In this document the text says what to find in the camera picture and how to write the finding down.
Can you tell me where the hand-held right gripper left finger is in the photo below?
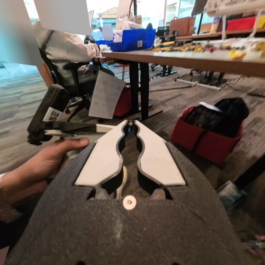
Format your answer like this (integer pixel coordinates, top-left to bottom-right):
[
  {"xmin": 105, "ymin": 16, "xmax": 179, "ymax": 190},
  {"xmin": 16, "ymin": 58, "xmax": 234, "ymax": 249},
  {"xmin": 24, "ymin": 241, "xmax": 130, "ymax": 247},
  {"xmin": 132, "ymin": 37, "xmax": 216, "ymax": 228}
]
[{"xmin": 75, "ymin": 120, "xmax": 129, "ymax": 190}]

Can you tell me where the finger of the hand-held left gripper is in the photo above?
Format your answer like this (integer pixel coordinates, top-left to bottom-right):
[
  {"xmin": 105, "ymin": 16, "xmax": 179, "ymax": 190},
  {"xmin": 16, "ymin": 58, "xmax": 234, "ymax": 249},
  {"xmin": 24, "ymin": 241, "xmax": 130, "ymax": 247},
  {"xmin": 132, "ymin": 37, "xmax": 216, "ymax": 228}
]
[
  {"xmin": 44, "ymin": 130, "xmax": 75, "ymax": 139},
  {"xmin": 52, "ymin": 121, "xmax": 116, "ymax": 134}
]

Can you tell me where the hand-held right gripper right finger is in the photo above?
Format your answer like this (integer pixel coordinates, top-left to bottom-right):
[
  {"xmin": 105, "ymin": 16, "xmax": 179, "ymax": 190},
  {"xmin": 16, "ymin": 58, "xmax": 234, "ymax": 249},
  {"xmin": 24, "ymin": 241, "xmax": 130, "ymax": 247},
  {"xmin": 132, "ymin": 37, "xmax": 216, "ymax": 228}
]
[{"xmin": 133, "ymin": 120, "xmax": 186, "ymax": 194}]

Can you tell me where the person's left hand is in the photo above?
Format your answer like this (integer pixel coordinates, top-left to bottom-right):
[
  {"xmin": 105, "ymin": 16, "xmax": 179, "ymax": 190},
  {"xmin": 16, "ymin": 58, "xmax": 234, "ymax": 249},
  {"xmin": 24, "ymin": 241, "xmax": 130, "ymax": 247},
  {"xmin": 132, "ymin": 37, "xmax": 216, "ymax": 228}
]
[{"xmin": 0, "ymin": 137, "xmax": 90, "ymax": 207}]

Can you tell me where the black office chair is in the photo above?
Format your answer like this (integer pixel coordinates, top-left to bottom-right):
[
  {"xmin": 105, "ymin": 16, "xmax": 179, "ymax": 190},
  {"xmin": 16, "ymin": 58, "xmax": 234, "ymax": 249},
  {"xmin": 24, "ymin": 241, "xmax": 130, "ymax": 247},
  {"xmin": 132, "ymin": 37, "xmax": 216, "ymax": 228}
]
[{"xmin": 38, "ymin": 48, "xmax": 100, "ymax": 122}]

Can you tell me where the red storage box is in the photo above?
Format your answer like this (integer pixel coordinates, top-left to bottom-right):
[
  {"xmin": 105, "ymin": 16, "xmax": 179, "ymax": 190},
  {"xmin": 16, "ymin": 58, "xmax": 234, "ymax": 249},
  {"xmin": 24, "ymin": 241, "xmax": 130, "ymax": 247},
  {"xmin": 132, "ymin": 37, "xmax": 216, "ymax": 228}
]
[
  {"xmin": 170, "ymin": 106, "xmax": 244, "ymax": 165},
  {"xmin": 113, "ymin": 83, "xmax": 133, "ymax": 118}
]

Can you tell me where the hanging grey paper sheet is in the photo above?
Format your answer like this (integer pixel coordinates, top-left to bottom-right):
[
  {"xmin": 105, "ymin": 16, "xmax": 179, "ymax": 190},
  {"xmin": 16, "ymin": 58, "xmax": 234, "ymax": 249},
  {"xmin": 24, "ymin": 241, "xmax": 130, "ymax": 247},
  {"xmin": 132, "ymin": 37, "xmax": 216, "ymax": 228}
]
[{"xmin": 88, "ymin": 71, "xmax": 126, "ymax": 120}]

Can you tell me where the black table leg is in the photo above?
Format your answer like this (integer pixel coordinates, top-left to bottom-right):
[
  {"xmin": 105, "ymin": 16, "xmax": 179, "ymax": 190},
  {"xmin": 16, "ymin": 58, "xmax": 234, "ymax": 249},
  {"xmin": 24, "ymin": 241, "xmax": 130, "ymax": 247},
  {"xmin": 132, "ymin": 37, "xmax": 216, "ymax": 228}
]
[{"xmin": 128, "ymin": 62, "xmax": 163, "ymax": 121}]

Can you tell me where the clear plastic bag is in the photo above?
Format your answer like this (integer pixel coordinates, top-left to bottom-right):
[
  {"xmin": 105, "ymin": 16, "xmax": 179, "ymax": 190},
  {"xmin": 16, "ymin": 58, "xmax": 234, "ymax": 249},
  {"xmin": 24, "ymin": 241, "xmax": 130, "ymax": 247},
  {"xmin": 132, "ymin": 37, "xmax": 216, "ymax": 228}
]
[{"xmin": 217, "ymin": 180, "xmax": 250, "ymax": 214}]

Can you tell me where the white power strip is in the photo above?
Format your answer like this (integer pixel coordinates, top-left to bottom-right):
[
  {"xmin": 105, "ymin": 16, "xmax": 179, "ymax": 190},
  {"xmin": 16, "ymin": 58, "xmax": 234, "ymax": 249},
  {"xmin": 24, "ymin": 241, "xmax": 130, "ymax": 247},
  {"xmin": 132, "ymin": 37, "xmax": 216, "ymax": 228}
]
[{"xmin": 174, "ymin": 78, "xmax": 222, "ymax": 91}]

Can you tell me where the black bag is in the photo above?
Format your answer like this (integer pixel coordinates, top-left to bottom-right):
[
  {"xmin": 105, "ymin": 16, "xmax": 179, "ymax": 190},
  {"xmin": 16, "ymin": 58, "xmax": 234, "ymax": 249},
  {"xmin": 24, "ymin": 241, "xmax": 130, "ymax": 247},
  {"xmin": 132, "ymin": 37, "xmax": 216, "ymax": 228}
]
[{"xmin": 184, "ymin": 98, "xmax": 250, "ymax": 138}]

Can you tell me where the blue storage bin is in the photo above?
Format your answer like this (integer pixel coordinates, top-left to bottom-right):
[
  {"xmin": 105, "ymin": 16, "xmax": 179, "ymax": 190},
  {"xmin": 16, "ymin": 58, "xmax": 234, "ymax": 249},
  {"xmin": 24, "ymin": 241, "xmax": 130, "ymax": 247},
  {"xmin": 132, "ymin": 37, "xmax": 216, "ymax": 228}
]
[{"xmin": 109, "ymin": 28, "xmax": 157, "ymax": 52}]

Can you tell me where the pale poster board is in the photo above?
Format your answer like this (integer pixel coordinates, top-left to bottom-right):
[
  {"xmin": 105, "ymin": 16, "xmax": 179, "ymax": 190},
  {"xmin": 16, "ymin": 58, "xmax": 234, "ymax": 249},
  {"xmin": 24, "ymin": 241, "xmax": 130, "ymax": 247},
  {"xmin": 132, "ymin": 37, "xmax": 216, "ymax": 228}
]
[{"xmin": 116, "ymin": 0, "xmax": 134, "ymax": 29}]

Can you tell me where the brown box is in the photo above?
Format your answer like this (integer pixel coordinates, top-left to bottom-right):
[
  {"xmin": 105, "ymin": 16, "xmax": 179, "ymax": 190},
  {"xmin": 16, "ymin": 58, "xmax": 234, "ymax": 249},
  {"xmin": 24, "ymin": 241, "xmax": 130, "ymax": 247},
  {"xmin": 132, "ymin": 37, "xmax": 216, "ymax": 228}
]
[{"xmin": 169, "ymin": 17, "xmax": 196, "ymax": 37}]

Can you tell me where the red basket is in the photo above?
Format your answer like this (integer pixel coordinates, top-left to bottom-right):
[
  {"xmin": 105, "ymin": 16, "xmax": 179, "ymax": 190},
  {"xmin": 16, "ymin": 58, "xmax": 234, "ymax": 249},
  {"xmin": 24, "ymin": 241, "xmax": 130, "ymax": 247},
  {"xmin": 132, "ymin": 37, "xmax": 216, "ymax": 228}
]
[{"xmin": 226, "ymin": 17, "xmax": 257, "ymax": 32}]

